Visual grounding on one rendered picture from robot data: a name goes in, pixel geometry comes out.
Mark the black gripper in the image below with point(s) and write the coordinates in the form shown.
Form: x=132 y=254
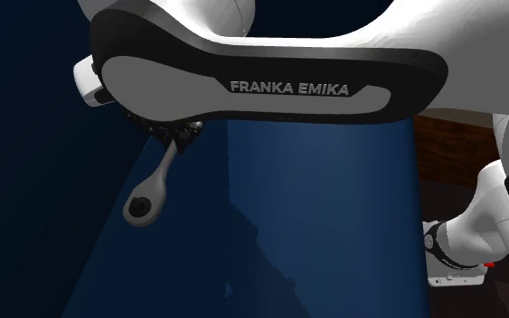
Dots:
x=172 y=131

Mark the dark robot stand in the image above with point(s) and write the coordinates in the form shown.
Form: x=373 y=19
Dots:
x=479 y=304

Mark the grey ratchet wrench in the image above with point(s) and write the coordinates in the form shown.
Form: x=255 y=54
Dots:
x=150 y=193

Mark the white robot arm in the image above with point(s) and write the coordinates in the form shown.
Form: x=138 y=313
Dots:
x=307 y=53

